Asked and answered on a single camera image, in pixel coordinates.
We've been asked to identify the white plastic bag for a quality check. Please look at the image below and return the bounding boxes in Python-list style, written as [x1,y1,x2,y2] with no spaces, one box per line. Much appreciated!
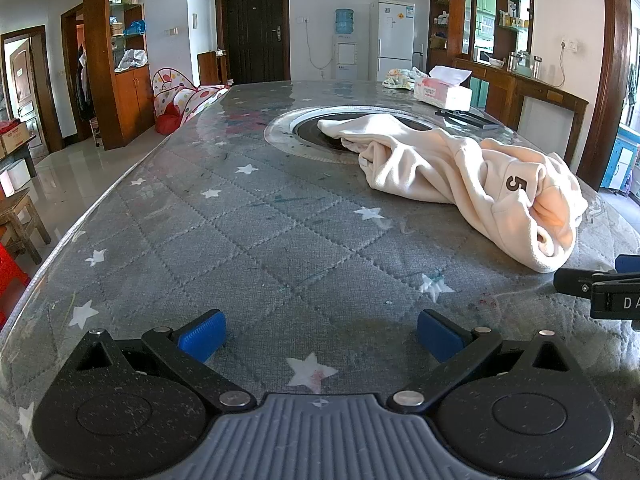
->
[115,49,149,73]

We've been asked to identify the round black hot plate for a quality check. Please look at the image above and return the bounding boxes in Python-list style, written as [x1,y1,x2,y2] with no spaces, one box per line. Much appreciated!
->
[264,106,451,163]

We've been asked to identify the wooden sideboard with shelves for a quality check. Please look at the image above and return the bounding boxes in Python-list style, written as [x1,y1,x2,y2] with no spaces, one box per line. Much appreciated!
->
[429,0,591,171]

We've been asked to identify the small wooden side table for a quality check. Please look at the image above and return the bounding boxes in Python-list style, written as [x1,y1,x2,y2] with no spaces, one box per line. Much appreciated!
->
[197,50,228,87]

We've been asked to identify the blue children's cabinet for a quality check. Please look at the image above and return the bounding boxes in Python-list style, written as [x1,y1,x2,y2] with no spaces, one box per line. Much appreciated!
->
[600,127,640,192]

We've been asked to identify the cardboard box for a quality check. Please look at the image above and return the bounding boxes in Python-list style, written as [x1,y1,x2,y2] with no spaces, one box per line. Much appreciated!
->
[0,120,31,157]

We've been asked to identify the white water dispenser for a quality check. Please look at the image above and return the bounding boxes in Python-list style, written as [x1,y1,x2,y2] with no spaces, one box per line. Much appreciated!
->
[331,34,358,81]

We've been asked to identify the white plastic bin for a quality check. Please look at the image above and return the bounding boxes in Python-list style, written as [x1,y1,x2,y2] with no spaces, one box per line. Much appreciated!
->
[0,160,33,198]

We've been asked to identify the grey star quilted table mat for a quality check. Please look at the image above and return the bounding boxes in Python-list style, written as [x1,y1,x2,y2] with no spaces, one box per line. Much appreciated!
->
[0,80,640,480]

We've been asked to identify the pink white tissue box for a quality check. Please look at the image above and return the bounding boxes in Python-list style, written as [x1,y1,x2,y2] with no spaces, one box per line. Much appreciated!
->
[413,65,473,112]

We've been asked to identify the dark hanging coats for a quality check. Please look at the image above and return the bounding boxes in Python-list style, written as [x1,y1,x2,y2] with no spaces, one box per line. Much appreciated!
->
[75,45,96,121]

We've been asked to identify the red plastic stool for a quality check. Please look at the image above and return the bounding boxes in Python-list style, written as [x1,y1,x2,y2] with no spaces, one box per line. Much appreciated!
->
[0,242,31,328]

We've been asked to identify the cream sweatshirt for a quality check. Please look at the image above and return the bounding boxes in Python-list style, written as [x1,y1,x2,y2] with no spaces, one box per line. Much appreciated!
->
[316,113,589,274]

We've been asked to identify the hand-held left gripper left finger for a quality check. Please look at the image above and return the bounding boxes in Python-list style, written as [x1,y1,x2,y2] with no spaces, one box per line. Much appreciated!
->
[65,309,257,410]

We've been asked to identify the white refrigerator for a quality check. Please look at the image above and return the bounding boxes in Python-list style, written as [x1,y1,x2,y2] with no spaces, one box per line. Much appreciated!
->
[369,0,417,82]

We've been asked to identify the polka dot play tent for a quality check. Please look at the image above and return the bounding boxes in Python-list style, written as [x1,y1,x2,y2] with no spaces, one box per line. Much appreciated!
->
[151,67,232,135]

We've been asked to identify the dark wooden entrance door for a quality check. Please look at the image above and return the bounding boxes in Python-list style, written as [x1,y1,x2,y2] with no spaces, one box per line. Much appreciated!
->
[215,0,292,86]

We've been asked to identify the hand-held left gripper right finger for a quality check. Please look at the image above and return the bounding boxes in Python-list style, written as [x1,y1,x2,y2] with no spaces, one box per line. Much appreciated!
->
[386,309,583,413]

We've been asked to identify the small patterned cloth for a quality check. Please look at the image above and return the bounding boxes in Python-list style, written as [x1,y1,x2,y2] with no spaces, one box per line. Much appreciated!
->
[382,66,430,92]

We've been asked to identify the wooden stool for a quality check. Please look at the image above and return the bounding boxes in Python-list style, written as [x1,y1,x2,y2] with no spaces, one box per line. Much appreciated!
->
[0,191,52,265]

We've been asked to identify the tall wooden display cabinet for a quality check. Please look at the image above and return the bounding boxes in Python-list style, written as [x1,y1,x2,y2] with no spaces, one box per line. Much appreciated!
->
[82,0,156,150]

